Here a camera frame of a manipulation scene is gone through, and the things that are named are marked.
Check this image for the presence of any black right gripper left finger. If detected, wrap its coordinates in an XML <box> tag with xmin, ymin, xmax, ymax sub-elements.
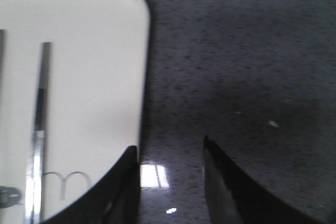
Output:
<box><xmin>43</xmin><ymin>145</ymin><xmax>140</xmax><ymax>223</ymax></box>

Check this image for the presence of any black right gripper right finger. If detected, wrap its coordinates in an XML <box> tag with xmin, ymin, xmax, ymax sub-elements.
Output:
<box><xmin>203</xmin><ymin>136</ymin><xmax>322</xmax><ymax>223</ymax></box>

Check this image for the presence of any silver fork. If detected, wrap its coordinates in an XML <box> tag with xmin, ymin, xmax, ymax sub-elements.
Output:
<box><xmin>0</xmin><ymin>29</ymin><xmax>7</xmax><ymax>98</ymax></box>

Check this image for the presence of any cream rabbit print tray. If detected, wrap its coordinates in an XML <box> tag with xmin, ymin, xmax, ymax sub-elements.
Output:
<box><xmin>1</xmin><ymin>0</ymin><xmax>150</xmax><ymax>223</ymax></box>

